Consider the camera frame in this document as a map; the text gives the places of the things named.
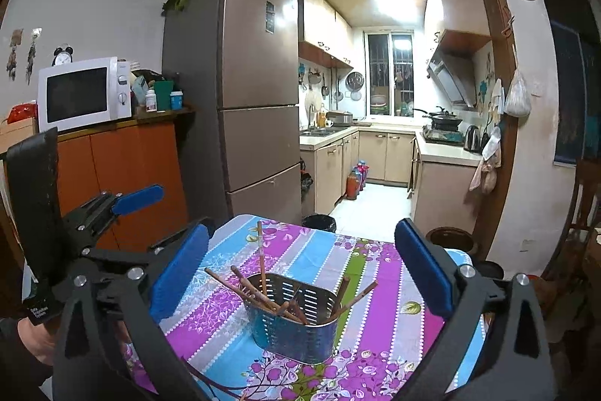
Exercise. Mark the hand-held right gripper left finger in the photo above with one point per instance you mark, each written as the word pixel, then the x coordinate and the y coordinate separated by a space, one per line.
pixel 181 269

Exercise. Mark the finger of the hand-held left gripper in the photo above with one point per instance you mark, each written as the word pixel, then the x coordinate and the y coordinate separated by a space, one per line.
pixel 141 198
pixel 112 257

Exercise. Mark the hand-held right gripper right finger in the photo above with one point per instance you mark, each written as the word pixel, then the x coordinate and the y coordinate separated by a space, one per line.
pixel 422 269

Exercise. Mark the blue metal utensil holder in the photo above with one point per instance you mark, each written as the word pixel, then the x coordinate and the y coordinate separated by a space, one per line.
pixel 291 340

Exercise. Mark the person's left hand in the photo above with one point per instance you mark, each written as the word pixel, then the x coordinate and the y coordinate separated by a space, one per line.
pixel 42 342

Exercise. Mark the orange wooden cabinet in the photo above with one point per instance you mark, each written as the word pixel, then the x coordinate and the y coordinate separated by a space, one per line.
pixel 141 161

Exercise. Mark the dark round basin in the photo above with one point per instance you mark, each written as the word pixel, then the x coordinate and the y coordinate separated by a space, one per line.
pixel 450 239

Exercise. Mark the beige cardboard box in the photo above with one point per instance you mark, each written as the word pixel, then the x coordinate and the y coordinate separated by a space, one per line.
pixel 19 135

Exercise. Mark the white bottle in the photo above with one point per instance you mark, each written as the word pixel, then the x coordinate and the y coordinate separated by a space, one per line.
pixel 150 101

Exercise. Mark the blue and white cup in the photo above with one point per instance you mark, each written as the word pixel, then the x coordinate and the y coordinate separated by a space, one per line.
pixel 176 101

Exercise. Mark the green container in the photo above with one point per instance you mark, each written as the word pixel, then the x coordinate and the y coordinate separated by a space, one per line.
pixel 164 96

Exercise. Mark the red bag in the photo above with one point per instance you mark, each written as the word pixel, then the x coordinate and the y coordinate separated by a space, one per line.
pixel 22 113

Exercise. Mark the red gas canister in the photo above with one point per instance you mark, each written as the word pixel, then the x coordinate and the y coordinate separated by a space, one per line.
pixel 353 188

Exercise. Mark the black trash bin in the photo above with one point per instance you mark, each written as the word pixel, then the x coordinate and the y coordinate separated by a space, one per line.
pixel 319 223

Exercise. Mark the beige kitchen base cabinets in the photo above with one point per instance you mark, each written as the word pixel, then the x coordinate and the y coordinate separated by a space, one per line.
pixel 399 156

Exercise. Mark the hanging pink cloth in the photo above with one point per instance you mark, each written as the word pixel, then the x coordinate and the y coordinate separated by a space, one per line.
pixel 486 171

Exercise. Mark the white microwave oven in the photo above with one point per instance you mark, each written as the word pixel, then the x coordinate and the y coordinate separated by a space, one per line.
pixel 80 95

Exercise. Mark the floral striped tablecloth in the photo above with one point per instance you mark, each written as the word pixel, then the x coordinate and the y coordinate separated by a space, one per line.
pixel 300 250

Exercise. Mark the gas stove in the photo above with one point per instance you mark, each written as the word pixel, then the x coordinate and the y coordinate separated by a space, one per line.
pixel 443 135

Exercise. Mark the steel electric kettle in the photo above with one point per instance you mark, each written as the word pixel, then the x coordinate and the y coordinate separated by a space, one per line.
pixel 473 140

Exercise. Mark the brown refrigerator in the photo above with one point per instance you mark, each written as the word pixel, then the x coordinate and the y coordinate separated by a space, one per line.
pixel 244 100

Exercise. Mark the black wok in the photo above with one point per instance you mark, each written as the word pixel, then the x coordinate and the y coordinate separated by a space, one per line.
pixel 443 117

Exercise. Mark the black alarm clock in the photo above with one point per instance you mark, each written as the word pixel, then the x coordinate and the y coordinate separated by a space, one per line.
pixel 62 57

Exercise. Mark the steel cooking pot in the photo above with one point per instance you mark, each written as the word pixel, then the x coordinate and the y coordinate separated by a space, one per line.
pixel 339 118

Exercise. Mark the wooden chair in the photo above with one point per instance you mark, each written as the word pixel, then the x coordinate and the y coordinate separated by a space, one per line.
pixel 587 194

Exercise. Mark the cooking oil bottle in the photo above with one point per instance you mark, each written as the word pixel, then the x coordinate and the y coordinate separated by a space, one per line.
pixel 322 117

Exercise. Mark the steel range hood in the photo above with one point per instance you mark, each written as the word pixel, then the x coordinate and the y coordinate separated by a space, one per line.
pixel 453 79

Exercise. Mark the hanging white plastic bag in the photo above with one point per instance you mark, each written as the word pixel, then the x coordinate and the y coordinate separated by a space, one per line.
pixel 517 98

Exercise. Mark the hanging steel colander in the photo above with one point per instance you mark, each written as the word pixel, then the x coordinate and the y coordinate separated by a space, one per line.
pixel 355 84

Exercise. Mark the barred kitchen window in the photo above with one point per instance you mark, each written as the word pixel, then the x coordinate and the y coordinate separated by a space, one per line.
pixel 388 72

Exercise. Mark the dark window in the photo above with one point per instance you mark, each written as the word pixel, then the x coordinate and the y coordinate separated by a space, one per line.
pixel 573 100

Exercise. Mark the cabinet above range hood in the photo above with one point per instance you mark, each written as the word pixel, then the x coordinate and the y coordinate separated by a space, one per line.
pixel 458 11

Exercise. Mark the white wall socket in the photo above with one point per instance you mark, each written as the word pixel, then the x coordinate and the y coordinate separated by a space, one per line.
pixel 524 244

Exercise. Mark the hanging wall ornament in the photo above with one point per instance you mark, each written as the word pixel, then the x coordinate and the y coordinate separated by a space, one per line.
pixel 14 53
pixel 33 53

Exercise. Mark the white wall switch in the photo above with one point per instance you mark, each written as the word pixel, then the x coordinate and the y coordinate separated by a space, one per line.
pixel 537 87

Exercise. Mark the beige kitchen wall cabinets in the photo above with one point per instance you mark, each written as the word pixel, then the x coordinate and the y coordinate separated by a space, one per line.
pixel 324 27

